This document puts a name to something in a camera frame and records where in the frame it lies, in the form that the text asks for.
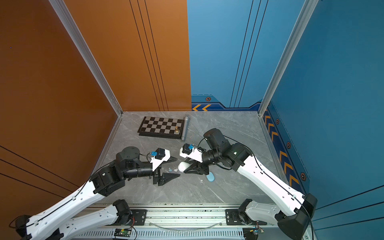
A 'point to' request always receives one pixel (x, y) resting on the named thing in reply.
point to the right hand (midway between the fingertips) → (185, 165)
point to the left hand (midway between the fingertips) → (177, 165)
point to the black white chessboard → (161, 127)
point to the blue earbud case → (210, 177)
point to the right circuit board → (251, 233)
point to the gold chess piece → (176, 130)
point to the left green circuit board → (124, 232)
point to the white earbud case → (183, 165)
